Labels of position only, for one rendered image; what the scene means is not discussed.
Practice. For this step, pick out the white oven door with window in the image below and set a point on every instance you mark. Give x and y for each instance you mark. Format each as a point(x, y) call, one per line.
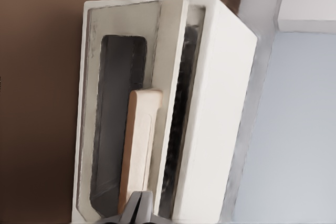
point(168, 64)

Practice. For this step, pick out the white oven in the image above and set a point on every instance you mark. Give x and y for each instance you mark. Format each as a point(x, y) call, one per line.
point(223, 90)

